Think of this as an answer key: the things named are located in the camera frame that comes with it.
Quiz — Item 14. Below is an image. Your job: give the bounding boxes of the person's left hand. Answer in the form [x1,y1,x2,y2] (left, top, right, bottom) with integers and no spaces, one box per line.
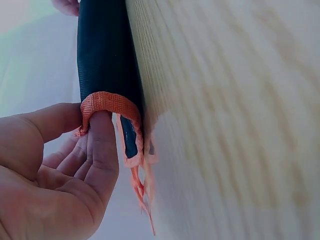
[0,101,120,240]

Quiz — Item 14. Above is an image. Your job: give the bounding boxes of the person's right hand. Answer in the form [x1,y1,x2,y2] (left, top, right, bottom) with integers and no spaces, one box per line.
[51,0,81,18]

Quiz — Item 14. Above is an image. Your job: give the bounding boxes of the black rolled mat orange trim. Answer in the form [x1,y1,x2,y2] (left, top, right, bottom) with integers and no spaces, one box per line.
[76,0,160,237]

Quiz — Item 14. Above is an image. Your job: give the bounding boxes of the orange webbing strap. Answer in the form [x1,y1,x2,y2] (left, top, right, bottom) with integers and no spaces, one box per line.
[73,91,145,154]

